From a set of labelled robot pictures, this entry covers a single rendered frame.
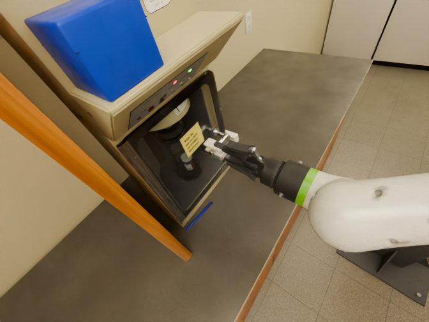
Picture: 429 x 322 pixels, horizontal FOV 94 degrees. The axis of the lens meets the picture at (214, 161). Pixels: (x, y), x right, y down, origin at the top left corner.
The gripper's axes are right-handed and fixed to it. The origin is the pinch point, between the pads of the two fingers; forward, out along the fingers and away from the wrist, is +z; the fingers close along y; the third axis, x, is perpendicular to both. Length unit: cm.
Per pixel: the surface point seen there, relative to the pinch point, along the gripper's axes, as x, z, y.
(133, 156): 19.7, 4.4, 14.8
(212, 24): -4.4, -3.1, 31.0
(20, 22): 20.0, 5.6, 39.8
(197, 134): 1.7, 4.2, 5.3
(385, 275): -38, -81, -118
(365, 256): -43, -69, -118
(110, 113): 20.9, -5.6, 30.4
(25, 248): 61, 49, -20
